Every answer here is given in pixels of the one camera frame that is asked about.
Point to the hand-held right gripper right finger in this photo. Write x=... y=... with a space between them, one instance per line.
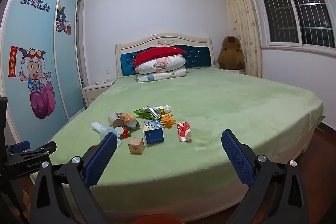
x=237 y=161

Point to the white plastic bottle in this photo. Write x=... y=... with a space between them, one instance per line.
x=103 y=130

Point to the white crumpled paper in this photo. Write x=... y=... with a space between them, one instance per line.
x=166 y=108

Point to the small red green toy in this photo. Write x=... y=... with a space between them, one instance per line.
x=125 y=133

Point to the green blanket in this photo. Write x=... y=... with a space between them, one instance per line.
x=223 y=113

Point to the orange snack bag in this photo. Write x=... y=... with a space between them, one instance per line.
x=128 y=120

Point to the folded white quilt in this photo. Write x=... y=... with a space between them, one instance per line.
x=162 y=76

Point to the cream blue bed headboard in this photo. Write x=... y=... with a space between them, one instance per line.
x=162 y=41

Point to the orange toy octopus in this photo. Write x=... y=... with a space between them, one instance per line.
x=166 y=120

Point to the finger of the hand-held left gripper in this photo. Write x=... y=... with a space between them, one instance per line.
x=42 y=149
x=22 y=146

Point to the wolf cartoon wardrobe door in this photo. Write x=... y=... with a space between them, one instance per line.
x=71 y=61

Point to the green snack bag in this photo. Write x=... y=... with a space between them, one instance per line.
x=148 y=113

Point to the person's left hand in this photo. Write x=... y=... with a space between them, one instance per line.
x=25 y=201

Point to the wooden block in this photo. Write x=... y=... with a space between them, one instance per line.
x=136 y=146

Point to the sheep cartoon wardrobe door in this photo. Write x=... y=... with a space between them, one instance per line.
x=31 y=29

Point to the blue paper box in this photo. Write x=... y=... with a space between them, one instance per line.
x=153 y=132

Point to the brown plush toy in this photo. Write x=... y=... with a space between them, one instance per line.
x=231 y=54

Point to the barred window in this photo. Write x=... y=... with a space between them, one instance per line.
x=288 y=3

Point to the red white wrapper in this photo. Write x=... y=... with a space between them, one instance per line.
x=184 y=132

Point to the orange plastic basin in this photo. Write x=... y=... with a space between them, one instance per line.
x=157 y=220

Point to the floral curtain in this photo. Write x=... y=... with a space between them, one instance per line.
x=241 y=16

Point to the white bottle cap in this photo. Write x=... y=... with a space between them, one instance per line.
x=119 y=130

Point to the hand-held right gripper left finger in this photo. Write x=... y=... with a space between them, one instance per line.
x=101 y=158

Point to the cream nightstand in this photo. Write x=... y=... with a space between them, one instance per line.
x=98 y=88
x=236 y=71

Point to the cardboard tube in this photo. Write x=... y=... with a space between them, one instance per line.
x=115 y=120

